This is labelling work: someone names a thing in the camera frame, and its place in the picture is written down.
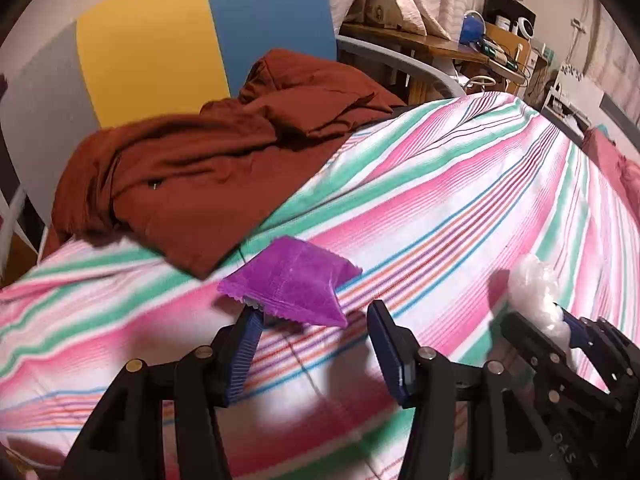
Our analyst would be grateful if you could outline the clear plastic bag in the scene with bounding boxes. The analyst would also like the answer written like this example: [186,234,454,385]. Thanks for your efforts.
[508,254,572,360]

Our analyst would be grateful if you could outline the purple snack packet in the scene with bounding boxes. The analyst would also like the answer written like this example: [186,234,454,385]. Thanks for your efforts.
[218,236,362,328]

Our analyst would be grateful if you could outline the striped pink green bedsheet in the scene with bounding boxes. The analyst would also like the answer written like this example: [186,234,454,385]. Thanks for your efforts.
[1,92,639,479]

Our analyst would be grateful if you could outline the dark red garment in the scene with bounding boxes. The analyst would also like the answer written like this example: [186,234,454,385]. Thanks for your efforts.
[44,49,401,278]

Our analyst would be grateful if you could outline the wooden desk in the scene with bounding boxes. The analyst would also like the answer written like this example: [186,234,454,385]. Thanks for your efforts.
[340,24,525,104]

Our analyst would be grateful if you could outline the grey yellow blue chair back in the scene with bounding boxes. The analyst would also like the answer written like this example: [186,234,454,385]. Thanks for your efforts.
[1,0,336,220]

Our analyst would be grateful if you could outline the white chair armrest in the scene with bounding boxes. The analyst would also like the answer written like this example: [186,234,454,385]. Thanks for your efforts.
[335,35,465,98]

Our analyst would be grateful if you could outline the blue cup on desk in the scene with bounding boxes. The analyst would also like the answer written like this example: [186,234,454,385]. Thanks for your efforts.
[459,10,486,46]

